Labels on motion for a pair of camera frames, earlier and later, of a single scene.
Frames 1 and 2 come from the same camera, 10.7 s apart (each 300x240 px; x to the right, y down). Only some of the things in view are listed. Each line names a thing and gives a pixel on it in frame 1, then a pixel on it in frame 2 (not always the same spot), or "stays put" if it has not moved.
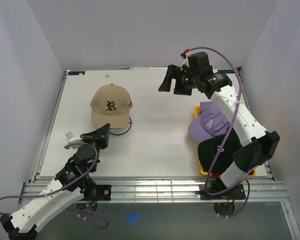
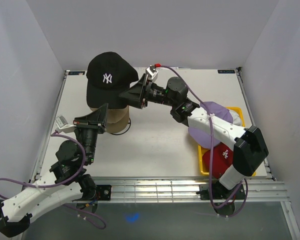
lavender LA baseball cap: x=212 y=123 stays put
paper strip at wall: x=148 y=68 stays put
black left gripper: x=100 y=135 -> x=96 y=119
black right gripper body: x=185 y=82 -> x=147 y=91
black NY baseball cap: x=208 y=150 -> x=109 y=75
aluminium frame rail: x=168 y=190 stays put
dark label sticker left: x=76 y=72 stays put
